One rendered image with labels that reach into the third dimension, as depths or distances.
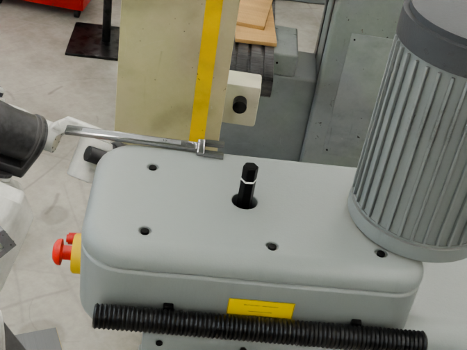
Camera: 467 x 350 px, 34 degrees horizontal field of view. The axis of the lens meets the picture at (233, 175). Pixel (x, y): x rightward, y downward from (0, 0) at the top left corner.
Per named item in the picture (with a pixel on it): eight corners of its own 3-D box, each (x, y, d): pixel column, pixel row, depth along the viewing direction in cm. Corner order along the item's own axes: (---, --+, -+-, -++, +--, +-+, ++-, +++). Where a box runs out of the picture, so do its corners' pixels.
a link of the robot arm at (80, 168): (103, 182, 179) (60, 169, 172) (119, 140, 179) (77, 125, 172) (124, 196, 170) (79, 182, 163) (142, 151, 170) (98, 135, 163)
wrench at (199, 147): (62, 138, 116) (62, 133, 115) (68, 124, 119) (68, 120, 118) (222, 160, 117) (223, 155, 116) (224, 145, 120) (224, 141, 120)
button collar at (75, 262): (69, 281, 114) (70, 251, 111) (76, 254, 119) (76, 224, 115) (83, 282, 114) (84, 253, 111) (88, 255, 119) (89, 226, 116)
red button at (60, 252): (50, 270, 114) (50, 250, 112) (55, 252, 117) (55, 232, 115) (72, 272, 114) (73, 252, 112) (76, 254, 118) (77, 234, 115)
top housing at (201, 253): (72, 333, 106) (74, 247, 97) (97, 214, 127) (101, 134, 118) (402, 360, 110) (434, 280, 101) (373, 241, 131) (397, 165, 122)
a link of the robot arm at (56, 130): (101, 170, 174) (44, 148, 173) (115, 133, 174) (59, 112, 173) (96, 171, 167) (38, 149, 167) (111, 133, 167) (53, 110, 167)
